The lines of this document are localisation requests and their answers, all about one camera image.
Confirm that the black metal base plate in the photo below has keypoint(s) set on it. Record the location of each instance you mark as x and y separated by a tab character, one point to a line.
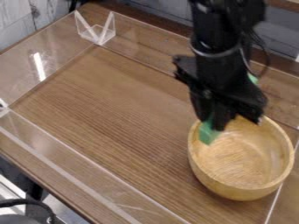
43	211

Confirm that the brown wooden bowl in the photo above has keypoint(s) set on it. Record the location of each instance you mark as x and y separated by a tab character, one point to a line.
249	160

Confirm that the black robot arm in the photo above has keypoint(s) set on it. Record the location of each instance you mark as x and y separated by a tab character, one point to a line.
223	26

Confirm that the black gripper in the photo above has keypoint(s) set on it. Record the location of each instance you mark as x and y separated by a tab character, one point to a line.
221	76

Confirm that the green rectangular block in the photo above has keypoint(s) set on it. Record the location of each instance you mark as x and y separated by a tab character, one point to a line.
209	134

